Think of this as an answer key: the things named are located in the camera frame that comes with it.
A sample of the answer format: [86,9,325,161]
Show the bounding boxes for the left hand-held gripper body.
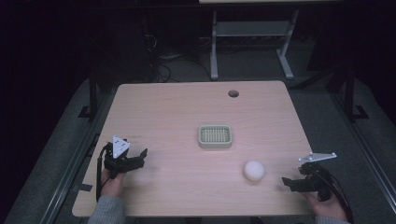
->
[103,134,138,180]

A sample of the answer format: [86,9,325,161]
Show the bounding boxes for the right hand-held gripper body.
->
[298,151,338,203]

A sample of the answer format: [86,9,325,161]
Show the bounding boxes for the person's left hand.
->
[99,168,126,199]

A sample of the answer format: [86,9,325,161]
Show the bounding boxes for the person's right hand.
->
[303,190,348,222]

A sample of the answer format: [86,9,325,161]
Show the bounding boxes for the white round soap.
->
[243,160,266,183]

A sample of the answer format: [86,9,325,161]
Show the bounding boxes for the grey tape strip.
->
[72,183,93,193]

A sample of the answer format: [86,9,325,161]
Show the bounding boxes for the black metal stand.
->
[341,66,371,123]
[78,69,100,119]

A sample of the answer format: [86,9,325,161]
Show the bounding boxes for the pale green soap dish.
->
[197,124,233,150]

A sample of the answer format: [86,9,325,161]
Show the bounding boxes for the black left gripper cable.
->
[95,143,112,203]

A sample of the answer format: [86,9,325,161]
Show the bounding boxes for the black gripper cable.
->
[95,143,112,203]
[322,171,355,224]

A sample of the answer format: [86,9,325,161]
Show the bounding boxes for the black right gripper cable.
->
[322,171,355,224]

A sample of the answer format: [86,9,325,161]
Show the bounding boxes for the black floor cables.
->
[143,31,213,83]

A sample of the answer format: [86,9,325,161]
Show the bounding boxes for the grey metal table frame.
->
[209,8,301,81]

